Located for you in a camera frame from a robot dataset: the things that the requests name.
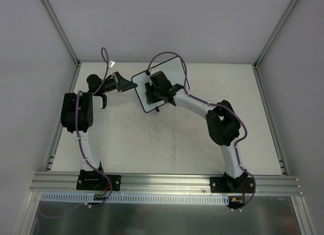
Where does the black-framed whiteboard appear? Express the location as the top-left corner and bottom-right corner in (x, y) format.
(131, 56), (185, 113)

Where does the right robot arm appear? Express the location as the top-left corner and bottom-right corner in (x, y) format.
(145, 70), (245, 192)

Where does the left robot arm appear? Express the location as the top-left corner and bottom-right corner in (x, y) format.
(61, 72), (138, 189)

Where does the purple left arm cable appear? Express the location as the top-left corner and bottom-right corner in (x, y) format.
(37, 47), (115, 218)

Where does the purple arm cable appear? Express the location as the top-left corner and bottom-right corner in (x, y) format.
(145, 51), (257, 212)
(37, 47), (115, 218)

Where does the left aluminium frame post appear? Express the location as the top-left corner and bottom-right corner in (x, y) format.
(40, 0), (79, 66)

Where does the aluminium frame post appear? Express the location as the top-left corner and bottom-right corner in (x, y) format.
(40, 0), (79, 66)
(253, 0), (299, 68)

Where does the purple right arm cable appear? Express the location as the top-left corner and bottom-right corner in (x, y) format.
(145, 51), (257, 212)

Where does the right aluminium frame post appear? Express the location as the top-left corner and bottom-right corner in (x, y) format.
(253, 0), (299, 68)

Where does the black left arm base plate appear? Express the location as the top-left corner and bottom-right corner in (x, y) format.
(76, 170), (122, 191)

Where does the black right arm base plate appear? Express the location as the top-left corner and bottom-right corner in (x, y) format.
(209, 176), (256, 193)

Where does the white slotted cable duct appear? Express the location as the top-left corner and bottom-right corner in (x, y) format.
(40, 192), (229, 206)

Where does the aluminium front rail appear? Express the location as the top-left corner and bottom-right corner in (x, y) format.
(29, 172), (304, 197)

